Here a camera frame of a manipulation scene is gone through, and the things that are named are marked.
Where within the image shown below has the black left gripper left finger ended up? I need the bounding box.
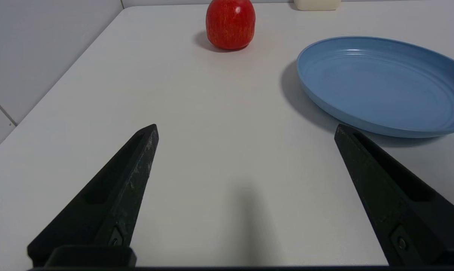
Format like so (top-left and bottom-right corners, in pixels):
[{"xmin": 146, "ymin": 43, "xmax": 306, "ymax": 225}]
[{"xmin": 27, "ymin": 124, "xmax": 159, "ymax": 267}]

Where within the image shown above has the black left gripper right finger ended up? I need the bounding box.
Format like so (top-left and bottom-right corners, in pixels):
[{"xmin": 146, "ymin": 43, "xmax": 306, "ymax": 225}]
[{"xmin": 334, "ymin": 124, "xmax": 454, "ymax": 266}]

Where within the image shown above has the blue plate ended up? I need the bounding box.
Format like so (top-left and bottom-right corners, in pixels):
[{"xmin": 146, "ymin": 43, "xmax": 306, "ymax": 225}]
[{"xmin": 296, "ymin": 36, "xmax": 454, "ymax": 139}]

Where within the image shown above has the red plastic cup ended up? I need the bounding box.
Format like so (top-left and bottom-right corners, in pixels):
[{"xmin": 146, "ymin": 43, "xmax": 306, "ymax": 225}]
[{"xmin": 206, "ymin": 0, "xmax": 256, "ymax": 50}]

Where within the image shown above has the cream plastic container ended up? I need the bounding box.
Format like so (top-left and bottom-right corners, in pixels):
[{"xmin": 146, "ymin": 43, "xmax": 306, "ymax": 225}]
[{"xmin": 294, "ymin": 0, "xmax": 342, "ymax": 11}]

